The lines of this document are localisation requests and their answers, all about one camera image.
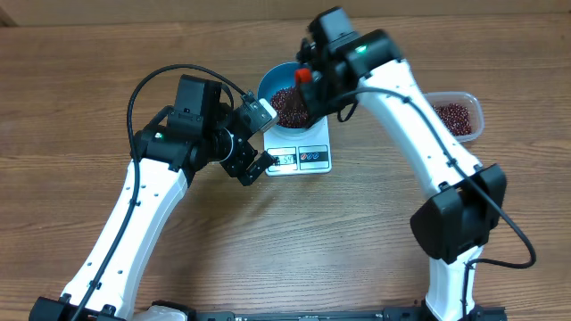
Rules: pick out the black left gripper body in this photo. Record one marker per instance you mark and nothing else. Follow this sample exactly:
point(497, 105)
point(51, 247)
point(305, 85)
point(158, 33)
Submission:
point(239, 158)

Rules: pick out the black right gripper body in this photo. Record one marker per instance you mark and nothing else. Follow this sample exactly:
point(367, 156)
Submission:
point(323, 99)

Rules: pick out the orange scoop with blue handle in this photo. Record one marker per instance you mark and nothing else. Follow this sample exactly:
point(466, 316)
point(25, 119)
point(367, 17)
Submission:
point(302, 76)

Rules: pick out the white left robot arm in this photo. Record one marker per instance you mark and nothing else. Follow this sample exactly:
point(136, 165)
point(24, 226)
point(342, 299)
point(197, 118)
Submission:
point(180, 140)

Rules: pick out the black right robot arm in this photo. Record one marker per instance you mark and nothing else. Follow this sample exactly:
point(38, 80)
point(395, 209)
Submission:
point(462, 197)

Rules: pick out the red beans in bowl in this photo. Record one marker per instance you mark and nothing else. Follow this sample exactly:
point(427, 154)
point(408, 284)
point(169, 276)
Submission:
point(290, 107)

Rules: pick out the teal plastic bowl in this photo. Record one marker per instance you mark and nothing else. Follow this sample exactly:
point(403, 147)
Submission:
point(279, 77)

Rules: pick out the white digital kitchen scale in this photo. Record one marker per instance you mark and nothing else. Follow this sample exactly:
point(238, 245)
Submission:
point(299, 151)

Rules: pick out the red adzuki beans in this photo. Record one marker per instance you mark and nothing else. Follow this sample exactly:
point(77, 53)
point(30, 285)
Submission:
point(455, 117)

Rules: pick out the clear plastic food container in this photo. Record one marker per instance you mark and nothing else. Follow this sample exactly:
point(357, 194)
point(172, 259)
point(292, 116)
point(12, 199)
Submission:
point(465, 99)

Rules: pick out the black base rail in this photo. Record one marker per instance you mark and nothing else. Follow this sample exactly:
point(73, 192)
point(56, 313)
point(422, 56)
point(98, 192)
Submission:
point(312, 314)

